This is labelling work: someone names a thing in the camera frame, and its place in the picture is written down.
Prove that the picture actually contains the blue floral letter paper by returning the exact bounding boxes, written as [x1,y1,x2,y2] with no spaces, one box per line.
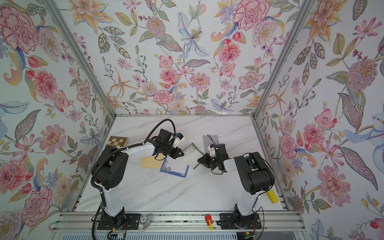
[160,157,189,178]

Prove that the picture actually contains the green floral letter paper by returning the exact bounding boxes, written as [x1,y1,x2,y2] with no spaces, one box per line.
[182,143,205,169]

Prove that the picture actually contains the grey envelope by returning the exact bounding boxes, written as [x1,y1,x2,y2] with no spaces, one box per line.
[203,135,220,153]

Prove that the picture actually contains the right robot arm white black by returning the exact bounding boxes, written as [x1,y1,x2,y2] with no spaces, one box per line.
[198,144,275,221]

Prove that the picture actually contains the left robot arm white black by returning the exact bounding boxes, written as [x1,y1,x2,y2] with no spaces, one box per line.
[91,129,185,219]

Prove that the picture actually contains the yellow envelope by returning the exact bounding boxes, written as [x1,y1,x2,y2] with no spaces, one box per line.
[140,156,164,170]

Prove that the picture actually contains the wooden chessboard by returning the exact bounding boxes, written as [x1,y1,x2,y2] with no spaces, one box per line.
[106,136,129,148]

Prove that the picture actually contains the red emergency stop button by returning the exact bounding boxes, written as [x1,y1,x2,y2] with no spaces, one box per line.
[205,215,213,231]

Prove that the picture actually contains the small yellow block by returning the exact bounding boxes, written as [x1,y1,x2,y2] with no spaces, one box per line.
[266,190,280,204]

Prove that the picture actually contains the round silver knob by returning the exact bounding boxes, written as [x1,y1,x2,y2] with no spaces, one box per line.
[140,215,151,229]

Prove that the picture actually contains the small green circuit board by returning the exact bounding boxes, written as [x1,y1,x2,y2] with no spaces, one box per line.
[107,233,126,240]

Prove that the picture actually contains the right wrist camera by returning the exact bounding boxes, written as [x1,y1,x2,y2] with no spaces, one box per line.
[208,144,217,158]

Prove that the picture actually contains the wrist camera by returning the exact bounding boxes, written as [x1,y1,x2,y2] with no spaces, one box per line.
[173,133,185,148]
[208,144,217,158]

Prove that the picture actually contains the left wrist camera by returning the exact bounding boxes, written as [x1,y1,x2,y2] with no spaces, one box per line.
[173,133,185,148]

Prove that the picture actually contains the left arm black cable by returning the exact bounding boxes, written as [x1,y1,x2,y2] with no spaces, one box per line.
[143,118,177,145]

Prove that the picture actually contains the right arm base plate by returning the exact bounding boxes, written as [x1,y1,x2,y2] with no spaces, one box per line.
[217,213,262,230]

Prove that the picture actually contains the aluminium rail frame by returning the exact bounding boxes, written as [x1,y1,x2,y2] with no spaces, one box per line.
[48,211,309,240]

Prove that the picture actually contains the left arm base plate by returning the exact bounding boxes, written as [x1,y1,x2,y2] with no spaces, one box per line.
[97,213,141,230]

